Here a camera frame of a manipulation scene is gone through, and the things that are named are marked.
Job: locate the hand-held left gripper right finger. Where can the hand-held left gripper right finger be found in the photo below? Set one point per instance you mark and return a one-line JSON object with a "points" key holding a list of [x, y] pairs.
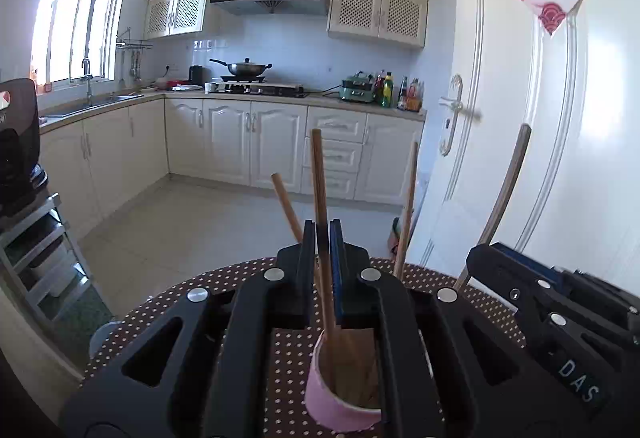
{"points": [[337, 258]]}

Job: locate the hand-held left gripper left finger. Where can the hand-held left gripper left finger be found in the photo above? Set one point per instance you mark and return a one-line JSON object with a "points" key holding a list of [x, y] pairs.
{"points": [[307, 258]]}

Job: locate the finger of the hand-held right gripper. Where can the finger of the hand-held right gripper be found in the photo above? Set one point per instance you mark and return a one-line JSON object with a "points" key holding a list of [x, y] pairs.
{"points": [[500, 278], [530, 263]]}

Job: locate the wooden chopstick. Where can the wooden chopstick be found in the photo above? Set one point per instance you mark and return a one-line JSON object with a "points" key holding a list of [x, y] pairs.
{"points": [[318, 178], [505, 188], [287, 208], [406, 213]]}

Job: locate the pink cup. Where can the pink cup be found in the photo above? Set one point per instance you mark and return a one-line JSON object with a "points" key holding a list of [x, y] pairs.
{"points": [[325, 408]]}

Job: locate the white cabinet drawer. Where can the white cabinet drawer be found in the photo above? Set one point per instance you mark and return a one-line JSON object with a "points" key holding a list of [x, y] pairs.
{"points": [[335, 124], [345, 184], [345, 157]]}

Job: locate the white base cabinets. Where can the white base cabinets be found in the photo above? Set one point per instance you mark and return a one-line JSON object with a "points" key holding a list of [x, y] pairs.
{"points": [[230, 143]]}

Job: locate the green electric cooker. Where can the green electric cooker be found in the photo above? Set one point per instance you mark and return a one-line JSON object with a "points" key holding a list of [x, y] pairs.
{"points": [[356, 90]]}

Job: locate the green bottle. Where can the green bottle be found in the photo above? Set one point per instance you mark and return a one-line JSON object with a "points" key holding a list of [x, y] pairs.
{"points": [[388, 92]]}

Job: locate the gas stove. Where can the gas stove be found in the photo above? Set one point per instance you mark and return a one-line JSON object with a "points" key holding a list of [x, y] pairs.
{"points": [[265, 89]]}

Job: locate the dark glass bottle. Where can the dark glass bottle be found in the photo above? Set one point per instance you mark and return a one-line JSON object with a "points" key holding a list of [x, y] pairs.
{"points": [[402, 95]]}

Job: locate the orange label bottle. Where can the orange label bottle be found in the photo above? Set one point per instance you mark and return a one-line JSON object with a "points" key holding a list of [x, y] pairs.
{"points": [[415, 99]]}

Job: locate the small white pot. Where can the small white pot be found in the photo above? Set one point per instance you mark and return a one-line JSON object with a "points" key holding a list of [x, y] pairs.
{"points": [[213, 87]]}

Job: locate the metal wok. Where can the metal wok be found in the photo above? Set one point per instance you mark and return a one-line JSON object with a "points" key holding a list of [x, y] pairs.
{"points": [[245, 68]]}

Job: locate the black kettle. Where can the black kettle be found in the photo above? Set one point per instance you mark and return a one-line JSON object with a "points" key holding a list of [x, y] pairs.
{"points": [[195, 75]]}

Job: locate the grey round stool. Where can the grey round stool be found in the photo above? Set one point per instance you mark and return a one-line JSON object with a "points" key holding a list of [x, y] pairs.
{"points": [[102, 338]]}

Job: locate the white door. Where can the white door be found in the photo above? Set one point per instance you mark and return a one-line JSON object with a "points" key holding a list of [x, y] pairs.
{"points": [[500, 43]]}

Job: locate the lattice door cabinet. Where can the lattice door cabinet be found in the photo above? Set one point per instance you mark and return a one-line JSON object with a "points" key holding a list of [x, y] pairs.
{"points": [[377, 13], [175, 13]]}

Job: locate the hanging kitchen utensil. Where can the hanging kitchen utensil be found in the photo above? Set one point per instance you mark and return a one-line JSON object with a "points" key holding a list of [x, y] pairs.
{"points": [[135, 68], [122, 65]]}

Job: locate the metal step ladder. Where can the metal step ladder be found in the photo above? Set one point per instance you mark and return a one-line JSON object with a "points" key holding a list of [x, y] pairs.
{"points": [[45, 258]]}

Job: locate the kitchen sink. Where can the kitchen sink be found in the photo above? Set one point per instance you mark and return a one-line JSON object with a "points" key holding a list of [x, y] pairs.
{"points": [[90, 104]]}

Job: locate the metal faucet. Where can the metal faucet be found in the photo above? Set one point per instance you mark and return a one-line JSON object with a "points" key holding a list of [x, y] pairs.
{"points": [[88, 78]]}

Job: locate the black air fryer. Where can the black air fryer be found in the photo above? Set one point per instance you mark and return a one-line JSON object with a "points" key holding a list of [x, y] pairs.
{"points": [[17, 143]]}

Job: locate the barred window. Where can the barred window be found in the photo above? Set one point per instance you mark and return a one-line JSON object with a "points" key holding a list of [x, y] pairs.
{"points": [[75, 8]]}

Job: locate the wall socket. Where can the wall socket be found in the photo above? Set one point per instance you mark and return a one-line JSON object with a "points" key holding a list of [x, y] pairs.
{"points": [[202, 44]]}

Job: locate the metal wall rack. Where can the metal wall rack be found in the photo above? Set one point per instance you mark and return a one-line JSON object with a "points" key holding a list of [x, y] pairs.
{"points": [[132, 43]]}

